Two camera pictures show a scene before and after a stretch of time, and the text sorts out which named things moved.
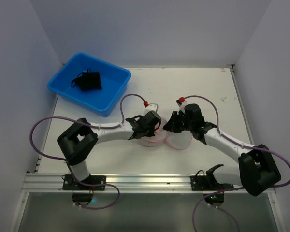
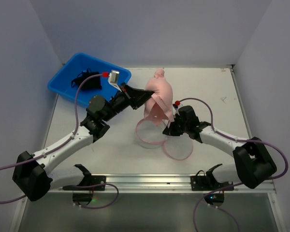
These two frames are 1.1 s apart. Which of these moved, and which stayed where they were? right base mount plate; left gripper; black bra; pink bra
Moved: left gripper; pink bra
Stayed: right base mount plate; black bra
